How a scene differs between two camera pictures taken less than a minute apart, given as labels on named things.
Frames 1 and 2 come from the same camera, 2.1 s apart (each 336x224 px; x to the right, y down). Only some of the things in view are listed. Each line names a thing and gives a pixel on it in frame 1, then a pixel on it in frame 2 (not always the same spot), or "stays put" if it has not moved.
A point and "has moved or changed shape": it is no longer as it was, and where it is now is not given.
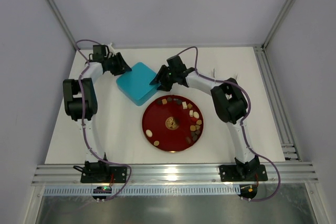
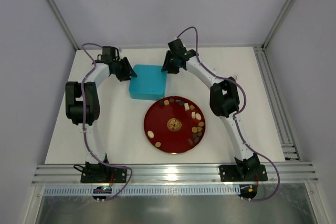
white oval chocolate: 148,132 stays put
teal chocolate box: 138,89 has moved or changed shape
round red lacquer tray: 172,123 stays put
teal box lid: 136,82 has moved or changed shape
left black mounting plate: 104,174 stays put
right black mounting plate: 240,173 stays put
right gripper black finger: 156,80 → 168,65
